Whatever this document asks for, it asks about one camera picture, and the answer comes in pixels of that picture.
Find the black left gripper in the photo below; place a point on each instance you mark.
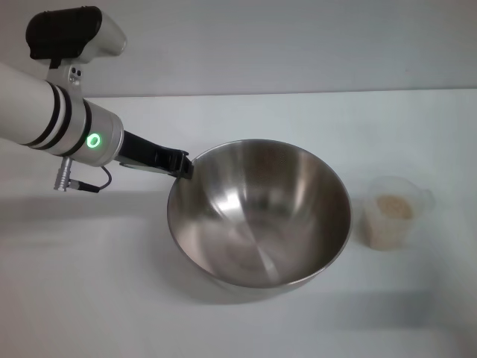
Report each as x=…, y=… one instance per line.
x=139, y=149

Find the stainless steel mixing bowl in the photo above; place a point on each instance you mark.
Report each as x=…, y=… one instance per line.
x=261, y=223

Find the clear plastic measuring cup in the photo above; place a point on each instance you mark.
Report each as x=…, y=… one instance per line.
x=423, y=197

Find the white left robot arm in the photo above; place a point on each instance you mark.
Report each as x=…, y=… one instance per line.
x=33, y=108

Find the silver metal connector plug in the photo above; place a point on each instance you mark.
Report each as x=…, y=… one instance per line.
x=64, y=175

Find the black and white wrist camera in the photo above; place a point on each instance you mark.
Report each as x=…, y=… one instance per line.
x=67, y=30

